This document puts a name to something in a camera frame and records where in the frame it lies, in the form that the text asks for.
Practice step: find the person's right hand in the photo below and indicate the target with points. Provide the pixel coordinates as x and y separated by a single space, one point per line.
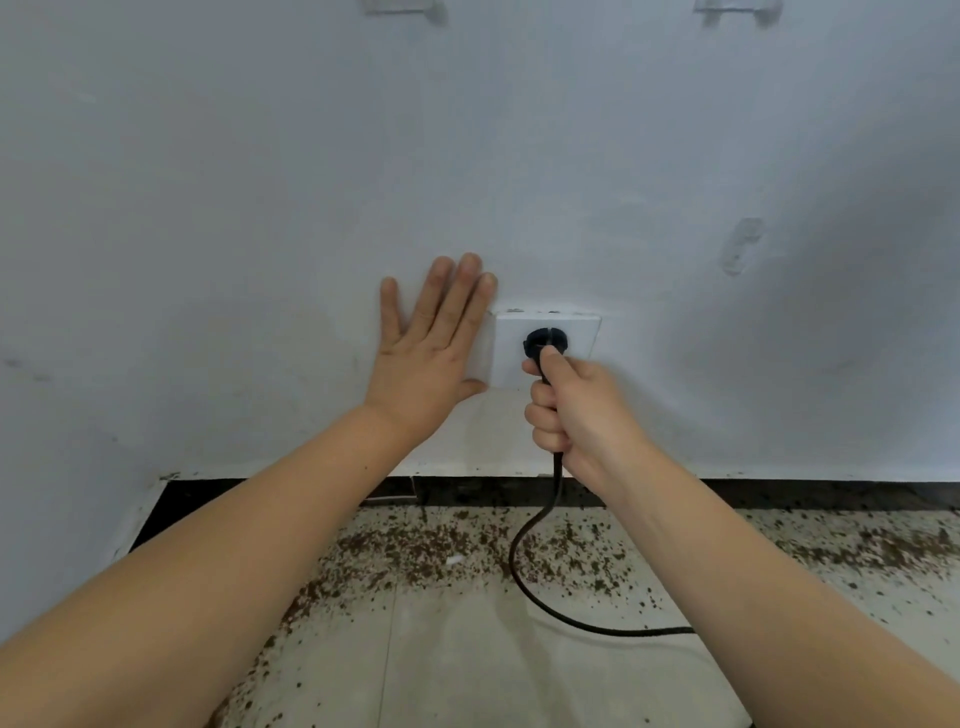
585 420

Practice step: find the person's left hand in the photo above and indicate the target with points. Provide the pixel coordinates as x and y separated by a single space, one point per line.
424 367

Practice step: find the brown dirt debris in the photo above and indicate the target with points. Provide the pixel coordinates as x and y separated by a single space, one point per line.
420 547

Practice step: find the person's right forearm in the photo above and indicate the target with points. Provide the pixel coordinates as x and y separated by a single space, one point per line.
750 600

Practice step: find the person's left forearm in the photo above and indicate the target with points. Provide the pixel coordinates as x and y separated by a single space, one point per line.
225 562

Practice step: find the black skirting board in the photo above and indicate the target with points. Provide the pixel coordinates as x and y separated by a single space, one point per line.
787 495

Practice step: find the white wall socket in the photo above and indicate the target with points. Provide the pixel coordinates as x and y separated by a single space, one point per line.
510 330

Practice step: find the clear wall hook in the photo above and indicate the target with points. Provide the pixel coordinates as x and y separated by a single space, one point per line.
735 6
401 6

